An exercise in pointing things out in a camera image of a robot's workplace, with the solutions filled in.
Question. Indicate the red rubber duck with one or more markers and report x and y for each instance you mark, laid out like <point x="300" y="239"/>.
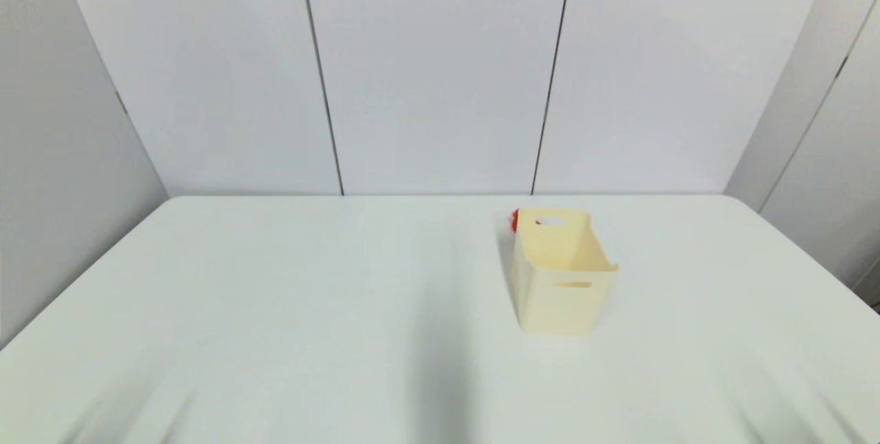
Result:
<point x="514" y="222"/>

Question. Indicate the cream plastic storage bin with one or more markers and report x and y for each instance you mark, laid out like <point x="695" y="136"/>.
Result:
<point x="557" y="293"/>

